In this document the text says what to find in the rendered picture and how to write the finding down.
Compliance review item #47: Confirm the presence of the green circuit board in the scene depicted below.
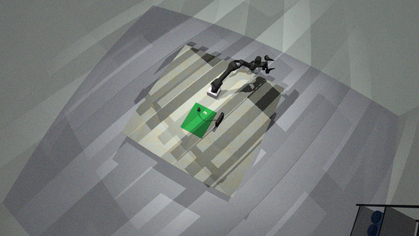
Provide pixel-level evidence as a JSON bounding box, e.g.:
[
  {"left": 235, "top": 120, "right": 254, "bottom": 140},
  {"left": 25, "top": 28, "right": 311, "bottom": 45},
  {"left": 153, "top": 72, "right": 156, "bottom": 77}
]
[{"left": 181, "top": 103, "right": 216, "bottom": 138}]

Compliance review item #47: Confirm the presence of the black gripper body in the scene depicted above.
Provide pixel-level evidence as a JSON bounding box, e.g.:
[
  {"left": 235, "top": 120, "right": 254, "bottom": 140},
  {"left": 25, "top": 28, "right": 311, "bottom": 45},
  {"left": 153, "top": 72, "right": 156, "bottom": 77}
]
[{"left": 261, "top": 55, "right": 270, "bottom": 74}]

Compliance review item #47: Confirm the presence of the black square panel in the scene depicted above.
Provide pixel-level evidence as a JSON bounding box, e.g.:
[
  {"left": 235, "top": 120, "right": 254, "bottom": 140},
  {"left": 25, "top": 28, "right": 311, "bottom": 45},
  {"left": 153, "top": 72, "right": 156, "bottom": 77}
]
[{"left": 215, "top": 112, "right": 224, "bottom": 127}]

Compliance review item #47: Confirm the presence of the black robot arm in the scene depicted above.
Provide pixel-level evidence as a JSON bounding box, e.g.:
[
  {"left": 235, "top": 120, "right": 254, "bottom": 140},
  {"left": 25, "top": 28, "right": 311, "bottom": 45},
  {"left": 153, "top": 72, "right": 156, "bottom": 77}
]
[{"left": 211, "top": 56, "right": 262, "bottom": 93}]

